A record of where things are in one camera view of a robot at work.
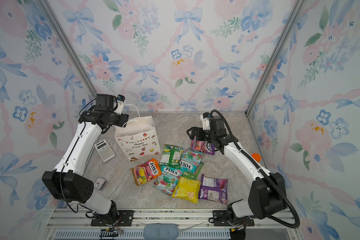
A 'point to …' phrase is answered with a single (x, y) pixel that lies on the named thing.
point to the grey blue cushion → (160, 231)
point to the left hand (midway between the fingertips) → (121, 115)
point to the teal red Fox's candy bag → (168, 180)
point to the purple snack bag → (213, 189)
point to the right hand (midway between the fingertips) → (194, 130)
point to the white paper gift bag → (139, 139)
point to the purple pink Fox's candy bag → (204, 146)
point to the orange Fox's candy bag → (146, 172)
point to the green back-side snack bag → (187, 175)
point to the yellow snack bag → (188, 188)
